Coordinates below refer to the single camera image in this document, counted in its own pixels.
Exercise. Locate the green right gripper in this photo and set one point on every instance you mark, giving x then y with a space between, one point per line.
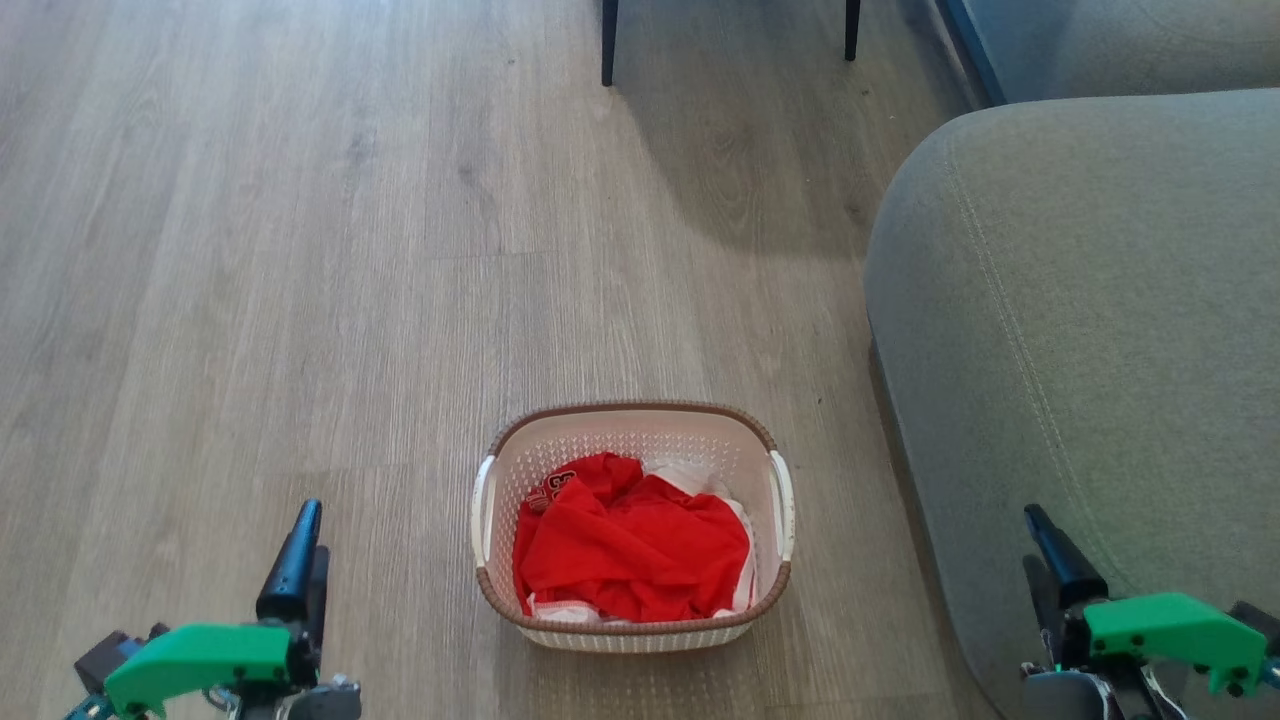
1170 630

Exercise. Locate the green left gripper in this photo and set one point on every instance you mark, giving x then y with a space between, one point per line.
200 655

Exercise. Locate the white perforated plastic laundry basket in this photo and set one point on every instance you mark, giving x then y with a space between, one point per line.
640 425

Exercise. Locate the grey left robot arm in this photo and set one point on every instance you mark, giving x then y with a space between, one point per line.
320 700

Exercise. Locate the red jersey garment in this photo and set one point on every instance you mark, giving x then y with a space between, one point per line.
630 550

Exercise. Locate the white garment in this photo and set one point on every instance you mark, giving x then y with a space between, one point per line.
700 478

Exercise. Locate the grey fabric sofa section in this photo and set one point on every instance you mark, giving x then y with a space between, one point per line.
1130 45

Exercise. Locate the black furniture leg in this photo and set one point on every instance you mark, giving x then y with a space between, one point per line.
609 40
852 30

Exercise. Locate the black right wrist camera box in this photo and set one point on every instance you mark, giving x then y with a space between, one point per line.
1260 618

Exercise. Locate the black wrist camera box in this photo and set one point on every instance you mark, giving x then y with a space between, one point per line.
1260 618
110 655

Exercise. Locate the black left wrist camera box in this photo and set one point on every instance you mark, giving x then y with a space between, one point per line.
110 655

